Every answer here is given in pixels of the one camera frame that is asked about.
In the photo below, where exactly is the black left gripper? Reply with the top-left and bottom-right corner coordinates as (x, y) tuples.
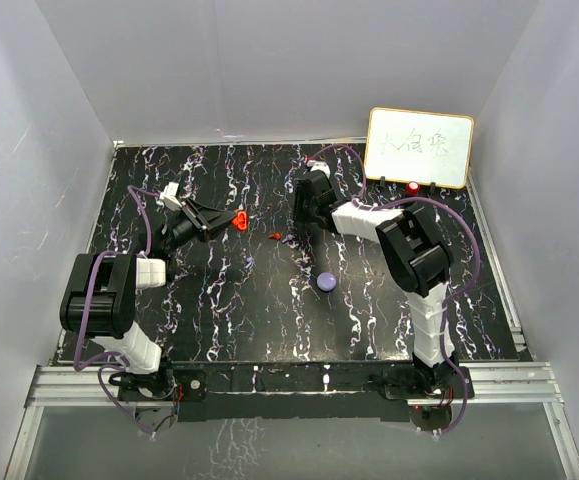
(163, 198), (237, 255)

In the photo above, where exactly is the orange earbud charging case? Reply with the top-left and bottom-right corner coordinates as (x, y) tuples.
(232, 210), (249, 232)

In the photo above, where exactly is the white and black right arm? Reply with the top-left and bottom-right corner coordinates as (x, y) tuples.
(293, 170), (455, 397)

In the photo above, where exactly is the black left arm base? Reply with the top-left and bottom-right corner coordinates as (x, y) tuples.
(109, 364), (207, 404)

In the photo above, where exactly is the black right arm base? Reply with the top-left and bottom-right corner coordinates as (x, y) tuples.
(372, 363), (474, 402)

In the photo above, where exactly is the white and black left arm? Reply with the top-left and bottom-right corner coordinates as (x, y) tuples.
(59, 196), (248, 399)

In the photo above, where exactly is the purple charging case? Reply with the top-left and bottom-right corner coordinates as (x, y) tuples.
(316, 272), (338, 292)

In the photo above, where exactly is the red emergency button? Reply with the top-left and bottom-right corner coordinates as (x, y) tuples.
(406, 181), (421, 197)

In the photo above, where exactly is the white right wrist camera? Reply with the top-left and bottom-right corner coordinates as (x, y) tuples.
(306, 158), (330, 176)

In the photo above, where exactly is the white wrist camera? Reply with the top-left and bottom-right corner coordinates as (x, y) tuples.
(157, 182), (182, 211)
(306, 158), (330, 176)

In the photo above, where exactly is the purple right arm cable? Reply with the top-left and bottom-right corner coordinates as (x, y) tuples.
(313, 144), (481, 441)

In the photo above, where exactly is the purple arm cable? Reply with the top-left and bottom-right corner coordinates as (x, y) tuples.
(73, 185), (180, 441)
(313, 144), (481, 441)

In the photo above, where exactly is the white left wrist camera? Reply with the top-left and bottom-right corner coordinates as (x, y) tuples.
(157, 182), (182, 211)

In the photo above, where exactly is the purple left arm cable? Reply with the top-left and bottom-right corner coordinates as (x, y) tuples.
(73, 185), (180, 441)

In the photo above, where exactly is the white board yellow frame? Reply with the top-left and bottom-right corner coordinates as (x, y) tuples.
(364, 107), (475, 189)

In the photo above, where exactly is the aluminium front rail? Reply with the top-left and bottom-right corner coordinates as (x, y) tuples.
(25, 361), (562, 407)

